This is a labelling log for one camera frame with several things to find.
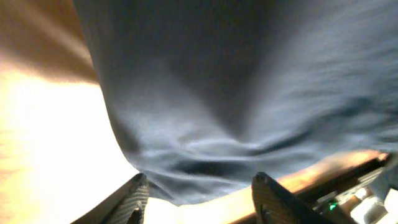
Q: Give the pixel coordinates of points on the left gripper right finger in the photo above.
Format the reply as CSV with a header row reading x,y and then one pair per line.
x,y
276,205

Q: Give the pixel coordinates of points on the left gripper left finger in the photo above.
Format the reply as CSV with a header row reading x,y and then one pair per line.
x,y
124,206

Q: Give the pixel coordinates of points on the navy blue shorts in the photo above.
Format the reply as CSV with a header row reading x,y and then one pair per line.
x,y
202,94

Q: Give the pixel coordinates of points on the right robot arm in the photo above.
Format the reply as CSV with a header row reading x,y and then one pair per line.
x,y
342,191

